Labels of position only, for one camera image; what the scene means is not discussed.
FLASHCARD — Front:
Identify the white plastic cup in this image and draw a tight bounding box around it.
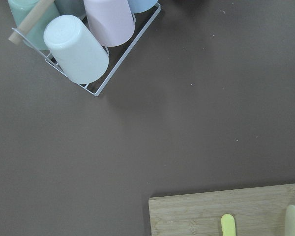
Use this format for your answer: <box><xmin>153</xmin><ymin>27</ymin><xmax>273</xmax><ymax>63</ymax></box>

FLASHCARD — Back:
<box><xmin>43</xmin><ymin>15</ymin><xmax>109</xmax><ymax>84</ymax></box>

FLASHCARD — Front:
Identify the pink plastic cup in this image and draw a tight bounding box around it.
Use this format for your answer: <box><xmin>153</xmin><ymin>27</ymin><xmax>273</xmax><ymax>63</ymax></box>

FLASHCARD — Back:
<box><xmin>84</xmin><ymin>0</ymin><xmax>135</xmax><ymax>47</ymax></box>

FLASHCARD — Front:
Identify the blue plastic cup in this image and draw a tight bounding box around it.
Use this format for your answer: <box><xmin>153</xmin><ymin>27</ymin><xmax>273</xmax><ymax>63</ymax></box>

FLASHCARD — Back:
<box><xmin>128</xmin><ymin>0</ymin><xmax>158</xmax><ymax>14</ymax></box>

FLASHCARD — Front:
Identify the grey plastic cup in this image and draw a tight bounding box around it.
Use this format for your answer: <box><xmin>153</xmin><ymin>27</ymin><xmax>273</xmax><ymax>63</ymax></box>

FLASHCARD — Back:
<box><xmin>55</xmin><ymin>0</ymin><xmax>86</xmax><ymax>18</ymax></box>

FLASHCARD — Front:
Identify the yellow plastic knife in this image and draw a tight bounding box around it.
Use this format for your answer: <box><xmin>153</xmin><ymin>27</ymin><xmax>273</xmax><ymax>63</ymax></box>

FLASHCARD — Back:
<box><xmin>221</xmin><ymin>213</ymin><xmax>236</xmax><ymax>236</ymax></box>

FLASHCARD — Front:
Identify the bamboo cutting board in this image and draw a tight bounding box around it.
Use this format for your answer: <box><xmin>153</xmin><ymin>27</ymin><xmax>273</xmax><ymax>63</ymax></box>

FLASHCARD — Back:
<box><xmin>148</xmin><ymin>183</ymin><xmax>295</xmax><ymax>236</ymax></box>

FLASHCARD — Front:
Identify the mint green plastic cup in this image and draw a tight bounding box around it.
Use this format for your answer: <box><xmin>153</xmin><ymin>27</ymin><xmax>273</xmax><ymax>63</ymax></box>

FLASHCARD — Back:
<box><xmin>8</xmin><ymin>0</ymin><xmax>60</xmax><ymax>51</ymax></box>

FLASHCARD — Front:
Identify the white wire cup rack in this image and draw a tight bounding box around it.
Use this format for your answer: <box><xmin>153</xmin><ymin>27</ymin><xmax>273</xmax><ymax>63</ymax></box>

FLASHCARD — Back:
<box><xmin>11</xmin><ymin>2</ymin><xmax>161</xmax><ymax>97</ymax></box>

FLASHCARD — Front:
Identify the wooden rack handle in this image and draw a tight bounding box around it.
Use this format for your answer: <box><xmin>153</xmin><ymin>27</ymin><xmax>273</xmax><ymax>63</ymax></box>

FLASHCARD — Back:
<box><xmin>8</xmin><ymin>0</ymin><xmax>54</xmax><ymax>48</ymax></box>

